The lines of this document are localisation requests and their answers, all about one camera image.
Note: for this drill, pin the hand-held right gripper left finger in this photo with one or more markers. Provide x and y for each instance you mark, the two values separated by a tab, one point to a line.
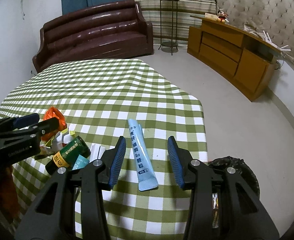
118	162

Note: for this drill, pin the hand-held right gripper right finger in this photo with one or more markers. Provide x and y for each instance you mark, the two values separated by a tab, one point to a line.
175	162

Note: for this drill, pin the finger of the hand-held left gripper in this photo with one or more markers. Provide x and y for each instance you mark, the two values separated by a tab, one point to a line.
26	120
48	126

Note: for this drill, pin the orange wrapper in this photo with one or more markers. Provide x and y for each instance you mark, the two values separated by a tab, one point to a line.
53	115

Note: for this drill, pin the yellow green carton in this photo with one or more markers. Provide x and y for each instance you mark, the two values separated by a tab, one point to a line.
62	140

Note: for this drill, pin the light blue sachet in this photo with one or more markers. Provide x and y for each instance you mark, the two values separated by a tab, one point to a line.
142	160

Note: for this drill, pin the green cylindrical can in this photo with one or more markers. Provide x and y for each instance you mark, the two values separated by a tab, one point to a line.
69	152

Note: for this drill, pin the black bin liner bag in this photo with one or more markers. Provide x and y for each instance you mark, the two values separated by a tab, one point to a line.
249	177

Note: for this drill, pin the person's left forearm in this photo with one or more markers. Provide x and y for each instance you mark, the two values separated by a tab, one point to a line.
2	187

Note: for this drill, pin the green checkered tablecloth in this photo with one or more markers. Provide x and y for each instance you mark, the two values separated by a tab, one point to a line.
99	92

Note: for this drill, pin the dark red leather sofa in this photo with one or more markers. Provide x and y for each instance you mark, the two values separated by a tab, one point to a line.
92	35

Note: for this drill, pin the black metal plant stand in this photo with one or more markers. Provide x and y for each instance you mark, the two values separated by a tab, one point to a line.
169	45

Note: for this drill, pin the wooden cabinet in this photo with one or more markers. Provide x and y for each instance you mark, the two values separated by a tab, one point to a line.
219	47

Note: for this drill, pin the white flat box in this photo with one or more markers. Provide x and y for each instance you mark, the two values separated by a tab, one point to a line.
211	16

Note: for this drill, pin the white router with antennas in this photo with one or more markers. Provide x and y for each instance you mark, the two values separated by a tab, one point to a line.
274	47

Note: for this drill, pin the small plush toy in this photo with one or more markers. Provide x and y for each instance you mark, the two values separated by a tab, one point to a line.
221	17

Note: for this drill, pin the clear plastic bag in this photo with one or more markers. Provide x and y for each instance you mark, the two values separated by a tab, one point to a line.
251	30

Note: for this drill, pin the beige patterned curtain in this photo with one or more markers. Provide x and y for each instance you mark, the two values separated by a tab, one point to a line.
261	5

